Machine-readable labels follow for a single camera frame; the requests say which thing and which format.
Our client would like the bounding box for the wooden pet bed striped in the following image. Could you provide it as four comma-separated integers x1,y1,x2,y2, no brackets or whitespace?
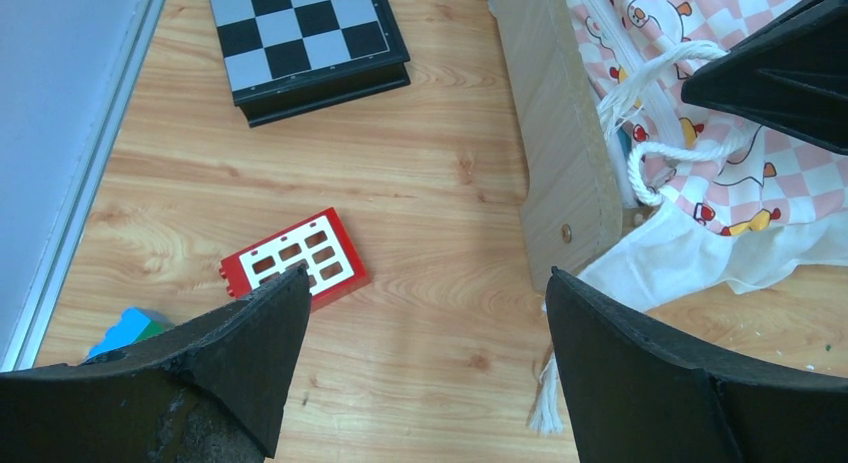
488,0,636,291

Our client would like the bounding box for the red white window brick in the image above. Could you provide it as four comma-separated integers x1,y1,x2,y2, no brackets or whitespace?
219,207,371,311

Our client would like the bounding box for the blue green grey block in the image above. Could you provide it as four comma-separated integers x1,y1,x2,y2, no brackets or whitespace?
84,307,175,364

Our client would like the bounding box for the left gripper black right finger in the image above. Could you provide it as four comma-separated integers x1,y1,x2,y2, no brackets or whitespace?
546,269,847,462

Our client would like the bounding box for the black grey chessboard box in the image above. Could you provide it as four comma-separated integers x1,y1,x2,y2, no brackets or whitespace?
209,0,411,127

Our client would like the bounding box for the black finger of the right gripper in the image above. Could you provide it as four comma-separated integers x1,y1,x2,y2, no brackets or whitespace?
681,0,847,155

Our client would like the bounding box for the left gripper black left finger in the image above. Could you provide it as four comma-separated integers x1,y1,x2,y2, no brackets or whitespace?
1,267,311,462

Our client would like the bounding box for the pink checkered duck cushion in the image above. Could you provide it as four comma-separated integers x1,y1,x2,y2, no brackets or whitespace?
527,0,848,437

